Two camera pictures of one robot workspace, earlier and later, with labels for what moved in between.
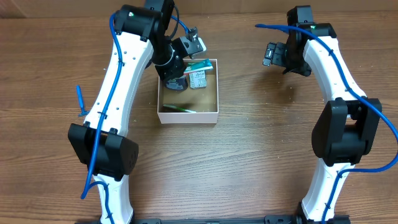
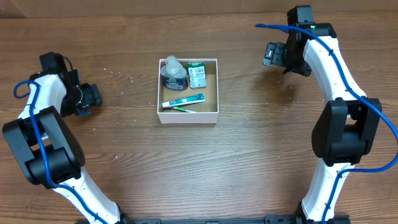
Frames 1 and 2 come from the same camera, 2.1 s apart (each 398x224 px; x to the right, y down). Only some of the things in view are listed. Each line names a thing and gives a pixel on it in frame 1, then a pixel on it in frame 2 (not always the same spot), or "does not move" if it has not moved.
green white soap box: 198,79 does not move
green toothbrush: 175,107 does not move
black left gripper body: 166,60 -> 81,96
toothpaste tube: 203,65 -> 183,101
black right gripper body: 295,61 does not move
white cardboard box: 198,104 does not move
